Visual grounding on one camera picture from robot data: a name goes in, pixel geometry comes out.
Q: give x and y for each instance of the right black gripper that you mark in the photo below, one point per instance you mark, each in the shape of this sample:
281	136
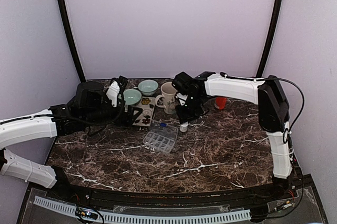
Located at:
185	118

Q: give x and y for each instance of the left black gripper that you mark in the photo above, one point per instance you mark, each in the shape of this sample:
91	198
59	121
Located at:
129	119

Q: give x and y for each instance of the small white pill bottle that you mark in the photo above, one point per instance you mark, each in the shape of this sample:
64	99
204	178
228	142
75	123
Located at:
184	127

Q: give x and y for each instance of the orange pill bottle grey cap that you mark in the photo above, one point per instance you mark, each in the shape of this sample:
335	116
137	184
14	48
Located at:
220	103

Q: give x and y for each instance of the clear plastic pill organizer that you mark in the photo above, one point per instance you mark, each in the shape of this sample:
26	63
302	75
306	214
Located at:
161	137

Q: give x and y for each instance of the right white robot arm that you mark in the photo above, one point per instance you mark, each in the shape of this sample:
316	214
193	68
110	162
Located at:
267	93

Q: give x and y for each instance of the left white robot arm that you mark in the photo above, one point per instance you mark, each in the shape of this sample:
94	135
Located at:
92	105

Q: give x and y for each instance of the floral rectangular ceramic plate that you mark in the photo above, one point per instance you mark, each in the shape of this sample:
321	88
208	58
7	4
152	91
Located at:
147	104

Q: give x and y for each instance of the light green ceramic bowl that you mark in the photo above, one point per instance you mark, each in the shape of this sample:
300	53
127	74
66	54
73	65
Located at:
132	97

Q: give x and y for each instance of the blue striped ceramic bowl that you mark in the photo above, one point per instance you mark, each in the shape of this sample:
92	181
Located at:
148	87

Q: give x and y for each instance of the cream ceramic mug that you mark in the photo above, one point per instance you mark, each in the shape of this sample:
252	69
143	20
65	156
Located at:
166	99

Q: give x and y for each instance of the black front rail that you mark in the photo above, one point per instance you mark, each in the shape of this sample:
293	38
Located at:
102	198

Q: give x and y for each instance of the left black frame post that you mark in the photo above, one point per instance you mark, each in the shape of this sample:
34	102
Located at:
70	40

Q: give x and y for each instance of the black frame post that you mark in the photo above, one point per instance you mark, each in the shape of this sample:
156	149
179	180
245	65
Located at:
70	40
269	38

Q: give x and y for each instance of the right black frame post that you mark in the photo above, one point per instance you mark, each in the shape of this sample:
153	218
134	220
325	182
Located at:
269	38

